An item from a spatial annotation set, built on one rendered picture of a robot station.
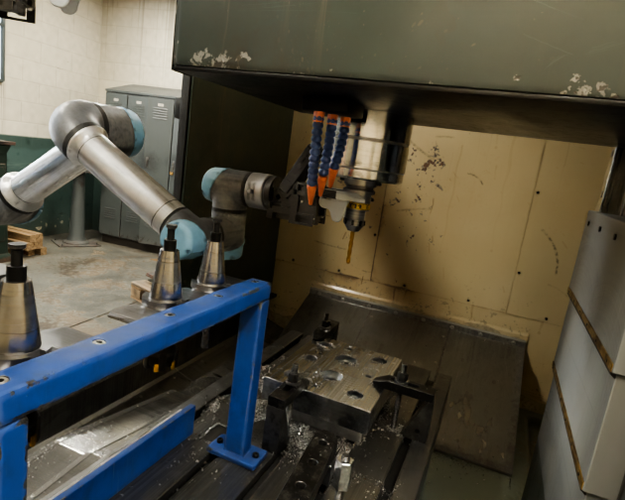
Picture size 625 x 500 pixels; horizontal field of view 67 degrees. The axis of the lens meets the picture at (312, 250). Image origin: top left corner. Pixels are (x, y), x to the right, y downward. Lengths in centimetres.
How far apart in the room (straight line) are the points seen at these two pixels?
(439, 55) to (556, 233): 139
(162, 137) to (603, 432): 553
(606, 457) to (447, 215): 130
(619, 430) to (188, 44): 75
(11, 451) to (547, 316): 175
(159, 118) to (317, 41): 531
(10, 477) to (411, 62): 56
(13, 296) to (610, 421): 69
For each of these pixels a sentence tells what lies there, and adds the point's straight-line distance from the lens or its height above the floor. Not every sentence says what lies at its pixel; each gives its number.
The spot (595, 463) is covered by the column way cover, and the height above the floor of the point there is 111.
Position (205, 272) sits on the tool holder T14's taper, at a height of 124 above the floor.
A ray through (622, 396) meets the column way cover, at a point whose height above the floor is 121.
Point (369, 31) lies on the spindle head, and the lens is 61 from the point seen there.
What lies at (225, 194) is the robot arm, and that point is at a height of 134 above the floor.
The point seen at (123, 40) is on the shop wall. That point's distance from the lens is 704.
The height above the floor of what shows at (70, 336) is 122.
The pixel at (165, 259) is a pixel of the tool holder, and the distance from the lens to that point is 67.
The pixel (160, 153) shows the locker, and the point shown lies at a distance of 589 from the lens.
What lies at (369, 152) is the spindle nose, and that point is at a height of 146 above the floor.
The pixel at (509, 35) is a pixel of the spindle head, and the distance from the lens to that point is 58.
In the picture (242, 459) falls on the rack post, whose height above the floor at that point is 91.
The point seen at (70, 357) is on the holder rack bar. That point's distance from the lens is 51.
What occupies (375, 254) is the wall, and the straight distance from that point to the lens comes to 198.
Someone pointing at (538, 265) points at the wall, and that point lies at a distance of 191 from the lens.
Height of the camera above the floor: 145
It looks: 11 degrees down
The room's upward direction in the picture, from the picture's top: 8 degrees clockwise
